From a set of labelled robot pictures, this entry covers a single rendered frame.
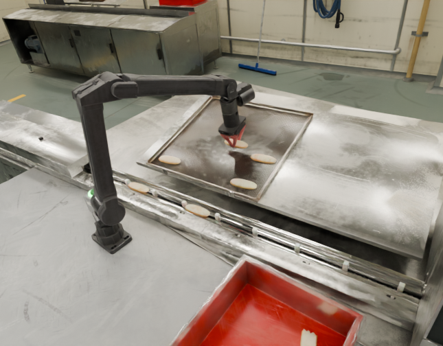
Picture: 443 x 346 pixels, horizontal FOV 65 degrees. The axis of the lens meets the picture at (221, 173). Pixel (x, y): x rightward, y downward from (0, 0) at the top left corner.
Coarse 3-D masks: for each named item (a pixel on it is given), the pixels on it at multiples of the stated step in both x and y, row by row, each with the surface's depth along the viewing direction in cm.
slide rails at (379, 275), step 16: (160, 192) 129; (208, 208) 120; (224, 224) 113; (240, 224) 112; (288, 240) 105; (304, 256) 100; (320, 256) 99; (336, 256) 99; (368, 272) 93; (384, 288) 89; (416, 288) 88
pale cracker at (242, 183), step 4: (232, 180) 123; (236, 180) 122; (240, 180) 122; (244, 180) 121; (232, 184) 122; (236, 184) 121; (240, 184) 120; (244, 184) 120; (248, 184) 120; (252, 184) 119; (244, 188) 120; (248, 188) 119; (252, 188) 119
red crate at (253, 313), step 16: (256, 288) 95; (240, 304) 92; (256, 304) 91; (272, 304) 91; (224, 320) 88; (240, 320) 88; (256, 320) 88; (272, 320) 87; (288, 320) 87; (304, 320) 87; (208, 336) 85; (224, 336) 85; (240, 336) 85; (256, 336) 84; (272, 336) 84; (288, 336) 84; (320, 336) 83; (336, 336) 83
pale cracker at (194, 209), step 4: (188, 208) 119; (192, 208) 119; (196, 208) 119; (200, 208) 118; (204, 208) 119; (192, 212) 118; (196, 212) 117; (200, 212) 117; (204, 212) 117; (208, 212) 117; (204, 216) 116
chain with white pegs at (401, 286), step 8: (152, 192) 127; (168, 200) 127; (184, 200) 121; (208, 216) 118; (216, 216) 114; (232, 224) 114; (248, 232) 111; (256, 232) 108; (272, 240) 107; (288, 248) 105; (296, 248) 101; (312, 256) 101; (336, 264) 97; (344, 264) 94; (352, 272) 95; (376, 280) 92; (392, 288) 90; (400, 288) 88; (416, 296) 88
